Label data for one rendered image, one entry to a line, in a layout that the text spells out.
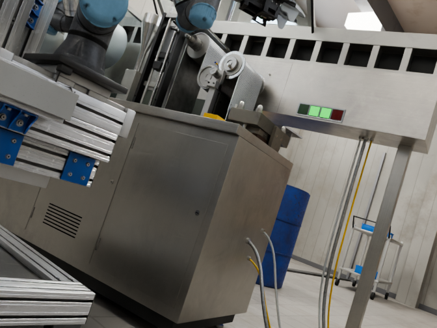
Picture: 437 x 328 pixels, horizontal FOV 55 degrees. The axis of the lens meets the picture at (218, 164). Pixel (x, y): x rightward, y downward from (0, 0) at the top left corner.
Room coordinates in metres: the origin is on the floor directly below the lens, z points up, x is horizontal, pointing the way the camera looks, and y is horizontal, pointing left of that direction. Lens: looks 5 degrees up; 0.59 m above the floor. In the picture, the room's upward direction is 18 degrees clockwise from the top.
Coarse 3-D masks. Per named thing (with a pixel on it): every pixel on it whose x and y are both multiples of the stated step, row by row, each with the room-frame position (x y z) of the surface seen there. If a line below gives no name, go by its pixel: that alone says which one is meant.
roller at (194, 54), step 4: (200, 36) 2.16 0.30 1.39; (204, 36) 2.15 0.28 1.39; (204, 40) 2.14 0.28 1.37; (208, 40) 2.13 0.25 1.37; (204, 44) 2.14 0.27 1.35; (208, 44) 2.12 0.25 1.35; (188, 48) 2.19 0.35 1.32; (204, 48) 2.13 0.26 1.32; (188, 52) 2.18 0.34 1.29; (192, 52) 2.17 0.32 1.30; (196, 52) 2.15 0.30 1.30; (200, 52) 2.14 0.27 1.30; (204, 52) 2.13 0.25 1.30; (192, 56) 2.16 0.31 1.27; (196, 56) 2.15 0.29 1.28; (200, 56) 2.14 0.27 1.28; (204, 56) 2.14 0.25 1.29; (196, 60) 2.18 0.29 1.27; (200, 60) 2.17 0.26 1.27; (200, 64) 2.23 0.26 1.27
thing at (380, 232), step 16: (400, 144) 2.03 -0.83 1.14; (400, 160) 2.02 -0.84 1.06; (400, 176) 2.01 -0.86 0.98; (384, 208) 2.02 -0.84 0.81; (384, 224) 2.01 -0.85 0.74; (384, 240) 2.01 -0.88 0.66; (368, 256) 2.03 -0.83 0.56; (368, 272) 2.02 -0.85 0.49; (368, 288) 2.01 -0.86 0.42; (352, 304) 2.03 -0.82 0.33; (352, 320) 2.02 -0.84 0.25
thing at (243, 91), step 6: (240, 78) 2.00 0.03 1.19; (240, 84) 2.01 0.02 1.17; (246, 84) 2.06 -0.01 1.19; (234, 90) 1.99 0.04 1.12; (240, 90) 2.03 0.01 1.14; (246, 90) 2.08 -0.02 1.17; (252, 90) 2.13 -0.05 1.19; (234, 96) 2.00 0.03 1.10; (240, 96) 2.04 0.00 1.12; (246, 96) 2.10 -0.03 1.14; (252, 96) 2.14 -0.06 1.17; (234, 102) 2.02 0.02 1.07; (246, 102) 2.11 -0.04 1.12; (252, 102) 2.16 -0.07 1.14; (228, 108) 1.99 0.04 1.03; (246, 108) 2.13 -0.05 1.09; (252, 108) 2.18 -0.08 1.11
